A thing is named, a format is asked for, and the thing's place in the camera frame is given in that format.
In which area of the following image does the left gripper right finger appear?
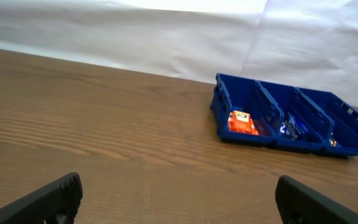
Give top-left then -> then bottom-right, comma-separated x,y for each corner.
274,174 -> 358,224

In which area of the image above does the blue tray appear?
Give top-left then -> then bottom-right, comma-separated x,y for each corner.
209,73 -> 358,157

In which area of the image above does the blue candy pack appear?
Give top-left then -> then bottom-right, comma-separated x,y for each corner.
280,119 -> 301,140
287,112 -> 309,133

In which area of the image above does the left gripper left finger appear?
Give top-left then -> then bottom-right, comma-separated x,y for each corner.
0,172 -> 83,224

